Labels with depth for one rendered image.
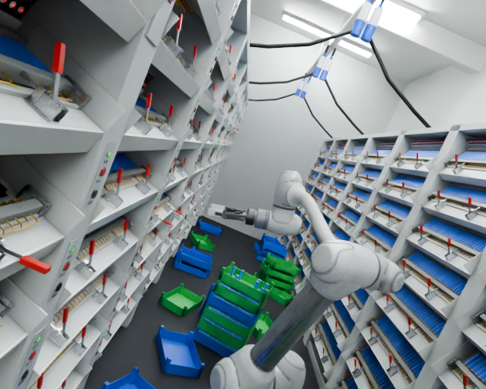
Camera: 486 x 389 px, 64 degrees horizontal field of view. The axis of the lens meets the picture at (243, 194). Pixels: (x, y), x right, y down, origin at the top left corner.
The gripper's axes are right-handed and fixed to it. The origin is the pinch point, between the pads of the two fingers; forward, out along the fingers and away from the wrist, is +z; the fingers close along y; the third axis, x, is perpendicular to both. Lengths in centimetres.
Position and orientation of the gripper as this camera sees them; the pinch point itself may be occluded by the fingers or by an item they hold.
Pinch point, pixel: (210, 209)
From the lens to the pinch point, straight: 177.0
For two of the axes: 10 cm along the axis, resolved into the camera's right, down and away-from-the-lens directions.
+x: 1.9, -9.7, -1.2
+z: -9.8, -1.9, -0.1
